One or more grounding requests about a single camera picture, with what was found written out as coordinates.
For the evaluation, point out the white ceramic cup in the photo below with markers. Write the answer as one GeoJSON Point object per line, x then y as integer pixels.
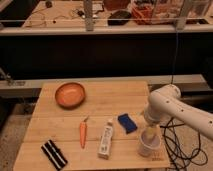
{"type": "Point", "coordinates": [145, 147]}

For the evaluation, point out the grey metal post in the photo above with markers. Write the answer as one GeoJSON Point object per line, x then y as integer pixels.
{"type": "Point", "coordinates": [88, 15]}
{"type": "Point", "coordinates": [181, 21]}

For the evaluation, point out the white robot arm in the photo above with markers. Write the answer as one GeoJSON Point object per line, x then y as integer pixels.
{"type": "Point", "coordinates": [166, 100]}

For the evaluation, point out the grey metal post right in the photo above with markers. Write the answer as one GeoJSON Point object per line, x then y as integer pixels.
{"type": "Point", "coordinates": [181, 21]}

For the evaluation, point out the orange carrot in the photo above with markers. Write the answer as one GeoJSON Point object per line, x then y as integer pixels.
{"type": "Point", "coordinates": [83, 132]}

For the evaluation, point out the black white striped block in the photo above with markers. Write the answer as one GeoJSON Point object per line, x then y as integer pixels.
{"type": "Point", "coordinates": [54, 155]}

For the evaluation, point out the black bag on bench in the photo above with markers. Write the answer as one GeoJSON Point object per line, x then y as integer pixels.
{"type": "Point", "coordinates": [119, 17]}

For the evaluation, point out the orange ceramic bowl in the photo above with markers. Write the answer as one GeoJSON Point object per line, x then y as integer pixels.
{"type": "Point", "coordinates": [70, 95]}

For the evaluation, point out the white tube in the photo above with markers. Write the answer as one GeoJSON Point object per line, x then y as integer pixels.
{"type": "Point", "coordinates": [105, 142]}

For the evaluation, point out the orange crate on bench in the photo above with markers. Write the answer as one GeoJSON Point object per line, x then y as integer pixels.
{"type": "Point", "coordinates": [142, 14]}

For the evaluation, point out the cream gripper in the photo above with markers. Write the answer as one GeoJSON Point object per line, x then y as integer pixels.
{"type": "Point", "coordinates": [150, 133]}

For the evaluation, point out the blue sponge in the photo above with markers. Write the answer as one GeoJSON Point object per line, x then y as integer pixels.
{"type": "Point", "coordinates": [127, 123]}

